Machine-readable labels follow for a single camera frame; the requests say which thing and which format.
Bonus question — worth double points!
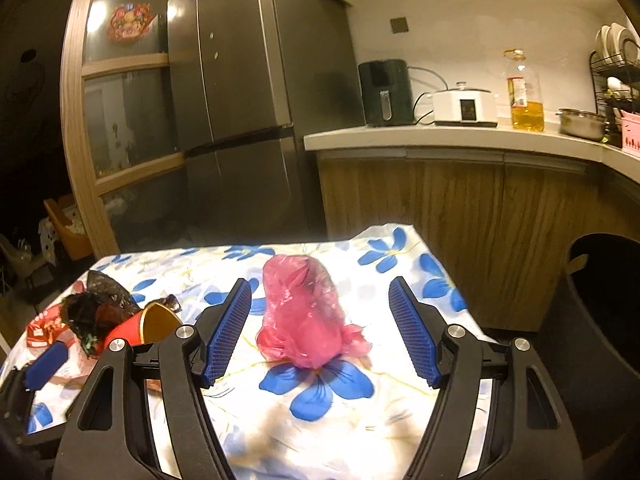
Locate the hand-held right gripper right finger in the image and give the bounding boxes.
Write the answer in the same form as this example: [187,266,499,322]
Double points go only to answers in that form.
[388,276,586,480]

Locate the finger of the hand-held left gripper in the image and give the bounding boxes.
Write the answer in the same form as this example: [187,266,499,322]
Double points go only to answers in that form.
[0,341,69,423]

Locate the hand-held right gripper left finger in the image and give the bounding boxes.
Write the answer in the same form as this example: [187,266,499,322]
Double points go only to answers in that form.
[52,277,253,480]

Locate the pink plastic bag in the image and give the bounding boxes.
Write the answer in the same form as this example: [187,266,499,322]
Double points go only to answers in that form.
[256,255,375,369]

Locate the black round bin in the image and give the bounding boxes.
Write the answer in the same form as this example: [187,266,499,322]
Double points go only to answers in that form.
[537,232,640,457]

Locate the red and white wrapper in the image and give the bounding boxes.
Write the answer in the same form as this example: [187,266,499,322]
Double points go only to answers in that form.
[25,307,77,349]

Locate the black plastic bag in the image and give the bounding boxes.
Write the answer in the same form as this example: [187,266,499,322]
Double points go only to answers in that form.
[60,270,142,359]

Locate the red paper cup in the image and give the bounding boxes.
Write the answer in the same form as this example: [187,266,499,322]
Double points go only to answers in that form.
[102,302,184,356]

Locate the blue floral tablecloth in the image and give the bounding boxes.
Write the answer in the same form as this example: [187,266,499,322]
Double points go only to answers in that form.
[0,223,501,480]

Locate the wooden chair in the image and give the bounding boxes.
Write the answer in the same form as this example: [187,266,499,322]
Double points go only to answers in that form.
[42,195,94,262]

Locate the grey steel refrigerator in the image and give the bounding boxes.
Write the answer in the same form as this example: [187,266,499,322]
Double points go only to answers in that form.
[167,0,352,242]

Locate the white electric cooker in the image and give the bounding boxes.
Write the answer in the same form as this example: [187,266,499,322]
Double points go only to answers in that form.
[432,81,500,128]

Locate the black air fryer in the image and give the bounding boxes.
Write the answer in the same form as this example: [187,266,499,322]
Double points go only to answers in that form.
[358,59,415,128]

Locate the cooking oil bottle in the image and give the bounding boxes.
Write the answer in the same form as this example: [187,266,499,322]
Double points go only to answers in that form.
[503,49,546,133]

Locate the wooden glass door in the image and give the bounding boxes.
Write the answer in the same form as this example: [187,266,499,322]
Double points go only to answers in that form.
[60,0,197,262]

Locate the steel mixing bowl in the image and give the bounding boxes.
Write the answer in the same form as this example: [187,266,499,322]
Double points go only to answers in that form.
[556,108,609,142]

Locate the pink utensil holder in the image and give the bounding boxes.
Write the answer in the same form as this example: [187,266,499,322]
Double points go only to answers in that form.
[615,110,640,154]

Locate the black dish rack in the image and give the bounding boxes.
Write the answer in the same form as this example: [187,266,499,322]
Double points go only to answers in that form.
[589,25,640,149]

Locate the red door decoration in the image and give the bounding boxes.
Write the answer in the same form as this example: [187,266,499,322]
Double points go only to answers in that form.
[106,2,152,41]

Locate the white plate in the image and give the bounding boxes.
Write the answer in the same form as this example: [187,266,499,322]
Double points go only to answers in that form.
[612,22,640,64]
[595,25,614,61]

